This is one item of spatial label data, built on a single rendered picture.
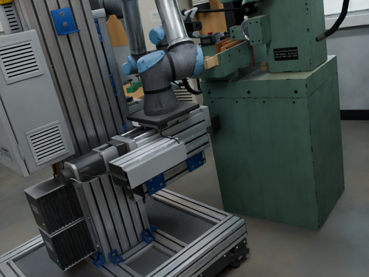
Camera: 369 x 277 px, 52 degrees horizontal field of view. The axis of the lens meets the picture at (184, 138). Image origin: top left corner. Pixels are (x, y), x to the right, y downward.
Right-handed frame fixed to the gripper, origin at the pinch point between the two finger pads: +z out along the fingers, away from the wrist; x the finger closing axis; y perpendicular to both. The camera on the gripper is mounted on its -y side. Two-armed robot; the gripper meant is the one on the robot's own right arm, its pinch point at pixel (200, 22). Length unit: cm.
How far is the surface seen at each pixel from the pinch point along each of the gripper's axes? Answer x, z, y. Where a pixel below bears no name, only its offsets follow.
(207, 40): 10.7, 4.7, 0.1
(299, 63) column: 22, 1, -52
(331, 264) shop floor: 105, -32, -75
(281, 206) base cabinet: 96, -11, -43
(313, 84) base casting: 31, -1, -59
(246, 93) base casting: 34.1, -10.1, -28.5
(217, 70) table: 20.2, -18.4, -18.8
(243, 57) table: 19.7, 2.6, -21.7
